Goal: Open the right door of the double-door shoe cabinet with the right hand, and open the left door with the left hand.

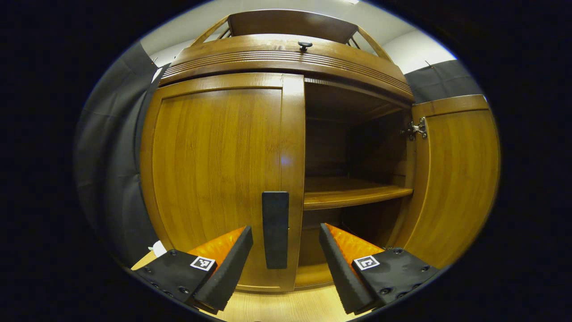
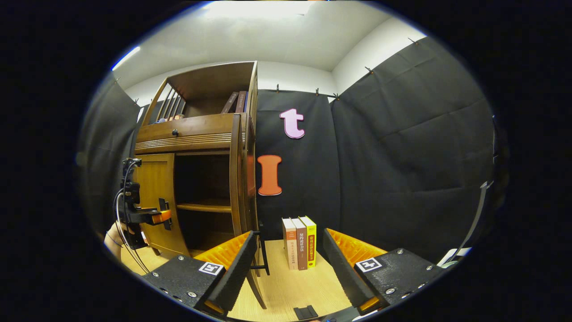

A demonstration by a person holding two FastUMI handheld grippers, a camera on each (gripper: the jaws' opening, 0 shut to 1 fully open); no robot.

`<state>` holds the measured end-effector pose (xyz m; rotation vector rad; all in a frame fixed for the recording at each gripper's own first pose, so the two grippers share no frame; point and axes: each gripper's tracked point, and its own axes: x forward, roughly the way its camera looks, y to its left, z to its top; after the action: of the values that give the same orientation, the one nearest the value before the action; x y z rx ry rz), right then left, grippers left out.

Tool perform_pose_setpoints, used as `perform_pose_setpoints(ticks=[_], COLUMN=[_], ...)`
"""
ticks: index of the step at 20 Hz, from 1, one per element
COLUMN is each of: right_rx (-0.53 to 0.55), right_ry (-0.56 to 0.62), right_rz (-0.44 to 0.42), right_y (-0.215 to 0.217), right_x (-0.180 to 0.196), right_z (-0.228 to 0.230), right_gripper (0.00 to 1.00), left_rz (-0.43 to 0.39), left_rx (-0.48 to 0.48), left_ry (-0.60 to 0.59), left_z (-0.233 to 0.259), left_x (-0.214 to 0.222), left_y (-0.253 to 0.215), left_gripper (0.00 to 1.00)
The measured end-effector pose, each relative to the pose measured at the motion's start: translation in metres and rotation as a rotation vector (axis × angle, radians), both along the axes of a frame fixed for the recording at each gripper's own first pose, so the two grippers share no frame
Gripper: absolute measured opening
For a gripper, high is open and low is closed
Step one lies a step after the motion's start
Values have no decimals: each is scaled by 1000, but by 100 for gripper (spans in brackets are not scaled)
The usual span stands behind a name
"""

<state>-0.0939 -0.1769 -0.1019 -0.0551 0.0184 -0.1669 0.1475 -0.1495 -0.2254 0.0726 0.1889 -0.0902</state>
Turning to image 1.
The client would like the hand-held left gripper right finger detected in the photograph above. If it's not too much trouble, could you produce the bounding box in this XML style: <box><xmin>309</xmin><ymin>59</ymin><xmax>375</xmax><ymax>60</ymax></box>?
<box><xmin>319</xmin><ymin>223</ymin><xmax>441</xmax><ymax>316</ymax></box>

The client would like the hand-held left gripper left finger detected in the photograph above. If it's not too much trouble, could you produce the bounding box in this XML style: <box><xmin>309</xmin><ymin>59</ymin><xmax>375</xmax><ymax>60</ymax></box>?
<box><xmin>133</xmin><ymin>225</ymin><xmax>254</xmax><ymax>315</ymax></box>

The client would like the black door handle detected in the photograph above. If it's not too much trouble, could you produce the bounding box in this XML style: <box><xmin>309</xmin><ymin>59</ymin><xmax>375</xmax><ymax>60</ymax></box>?
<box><xmin>262</xmin><ymin>191</ymin><xmax>290</xmax><ymax>270</ymax></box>

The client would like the wooden cabinet door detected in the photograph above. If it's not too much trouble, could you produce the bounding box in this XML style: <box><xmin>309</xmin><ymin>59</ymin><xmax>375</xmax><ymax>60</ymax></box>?
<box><xmin>140</xmin><ymin>73</ymin><xmax>306</xmax><ymax>292</ymax></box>
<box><xmin>393</xmin><ymin>94</ymin><xmax>500</xmax><ymax>269</ymax></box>

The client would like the wooden double-door shoe cabinet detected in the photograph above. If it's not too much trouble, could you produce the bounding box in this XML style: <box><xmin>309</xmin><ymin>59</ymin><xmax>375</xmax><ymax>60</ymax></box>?
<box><xmin>159</xmin><ymin>9</ymin><xmax>416</xmax><ymax>289</ymax></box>

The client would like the wooden inner cabinet shelf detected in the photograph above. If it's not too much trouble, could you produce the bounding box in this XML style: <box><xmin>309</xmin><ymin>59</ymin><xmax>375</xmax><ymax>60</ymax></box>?
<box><xmin>304</xmin><ymin>177</ymin><xmax>414</xmax><ymax>211</ymax></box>

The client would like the metal door hinge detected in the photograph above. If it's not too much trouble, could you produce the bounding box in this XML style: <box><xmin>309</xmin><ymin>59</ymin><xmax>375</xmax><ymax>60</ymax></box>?
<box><xmin>400</xmin><ymin>117</ymin><xmax>429</xmax><ymax>141</ymax></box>

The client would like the wooden cabinet drawer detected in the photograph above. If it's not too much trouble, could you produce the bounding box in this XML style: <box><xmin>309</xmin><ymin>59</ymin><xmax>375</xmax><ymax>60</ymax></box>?
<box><xmin>172</xmin><ymin>34</ymin><xmax>403</xmax><ymax>76</ymax></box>

